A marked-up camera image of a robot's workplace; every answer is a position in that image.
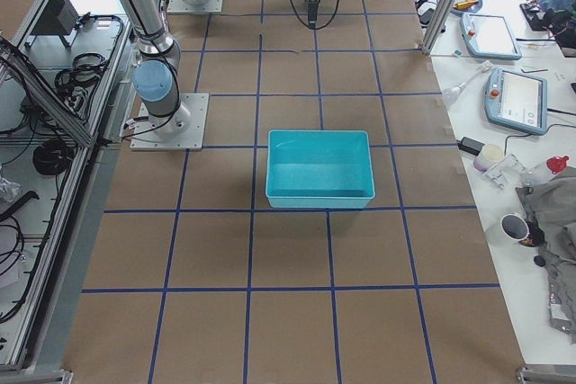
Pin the blue plate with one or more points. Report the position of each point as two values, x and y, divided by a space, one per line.
466 6

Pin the turquoise plastic bin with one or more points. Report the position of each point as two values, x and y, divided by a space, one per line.
319 169

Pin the upper teach pendant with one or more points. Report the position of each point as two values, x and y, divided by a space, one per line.
489 36

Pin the teach pendant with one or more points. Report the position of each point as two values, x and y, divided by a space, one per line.
489 36
516 100

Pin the black power adapter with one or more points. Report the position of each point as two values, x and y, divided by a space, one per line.
470 146

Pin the lower teach pendant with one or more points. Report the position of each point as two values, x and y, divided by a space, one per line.
516 100

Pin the lavender cup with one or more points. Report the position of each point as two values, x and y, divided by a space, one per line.
489 155

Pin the black monitor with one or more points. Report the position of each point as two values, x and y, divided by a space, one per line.
58 19

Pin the red plastic piece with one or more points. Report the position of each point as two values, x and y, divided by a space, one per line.
556 164

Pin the white mug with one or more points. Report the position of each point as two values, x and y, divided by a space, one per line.
514 227

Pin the grey cloth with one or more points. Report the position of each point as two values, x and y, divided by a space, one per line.
550 214

